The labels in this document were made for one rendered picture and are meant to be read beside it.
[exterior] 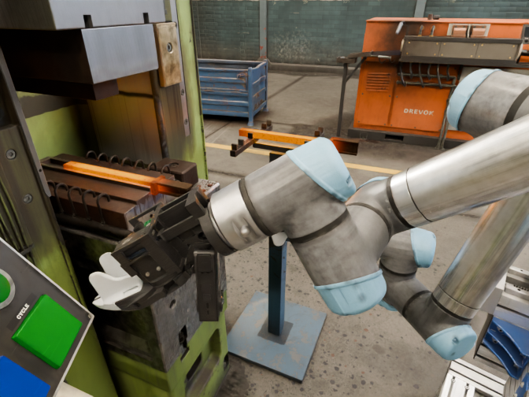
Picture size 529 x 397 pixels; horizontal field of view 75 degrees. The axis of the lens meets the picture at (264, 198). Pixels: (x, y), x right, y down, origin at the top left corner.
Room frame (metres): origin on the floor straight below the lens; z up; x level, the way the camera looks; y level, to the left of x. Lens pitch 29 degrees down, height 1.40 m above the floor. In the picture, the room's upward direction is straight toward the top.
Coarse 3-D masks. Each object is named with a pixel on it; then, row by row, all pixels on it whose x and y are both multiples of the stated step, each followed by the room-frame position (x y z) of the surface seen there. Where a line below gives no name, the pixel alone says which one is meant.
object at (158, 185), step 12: (72, 168) 0.89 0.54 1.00; (84, 168) 0.88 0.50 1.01; (96, 168) 0.88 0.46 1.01; (132, 180) 0.81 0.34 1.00; (144, 180) 0.80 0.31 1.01; (156, 180) 0.79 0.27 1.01; (168, 180) 0.79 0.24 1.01; (156, 192) 0.78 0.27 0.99; (168, 192) 0.77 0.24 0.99; (180, 192) 0.77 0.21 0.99
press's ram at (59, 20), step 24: (0, 0) 0.68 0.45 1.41; (24, 0) 0.66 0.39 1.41; (48, 0) 0.64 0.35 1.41; (72, 0) 0.68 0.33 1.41; (96, 0) 0.73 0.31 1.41; (120, 0) 0.79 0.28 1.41; (144, 0) 0.85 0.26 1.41; (0, 24) 0.69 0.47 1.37; (24, 24) 0.67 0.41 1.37; (48, 24) 0.64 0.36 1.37; (72, 24) 0.67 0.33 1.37; (96, 24) 0.72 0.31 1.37; (120, 24) 0.78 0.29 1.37
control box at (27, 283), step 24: (0, 240) 0.39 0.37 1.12; (0, 264) 0.36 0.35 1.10; (24, 264) 0.39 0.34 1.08; (24, 288) 0.36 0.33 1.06; (48, 288) 0.38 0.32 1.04; (0, 312) 0.31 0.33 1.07; (24, 312) 0.33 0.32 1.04; (72, 312) 0.38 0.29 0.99; (0, 336) 0.29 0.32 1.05; (24, 360) 0.28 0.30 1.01; (72, 360) 0.32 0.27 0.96
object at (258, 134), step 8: (248, 128) 1.22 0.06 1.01; (256, 136) 1.18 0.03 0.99; (264, 136) 1.17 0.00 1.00; (272, 136) 1.16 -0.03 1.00; (280, 136) 1.15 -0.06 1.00; (288, 136) 1.14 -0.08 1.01; (296, 136) 1.14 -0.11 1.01; (304, 136) 1.14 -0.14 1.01; (336, 144) 1.08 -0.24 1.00; (344, 144) 1.07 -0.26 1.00; (352, 144) 1.06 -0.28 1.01; (344, 152) 1.07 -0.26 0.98; (352, 152) 1.06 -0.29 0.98
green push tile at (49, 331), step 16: (48, 304) 0.36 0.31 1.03; (32, 320) 0.32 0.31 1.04; (48, 320) 0.34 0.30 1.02; (64, 320) 0.35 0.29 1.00; (16, 336) 0.30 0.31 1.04; (32, 336) 0.31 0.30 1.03; (48, 336) 0.32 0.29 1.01; (64, 336) 0.33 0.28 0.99; (32, 352) 0.29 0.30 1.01; (48, 352) 0.30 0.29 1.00; (64, 352) 0.32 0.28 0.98
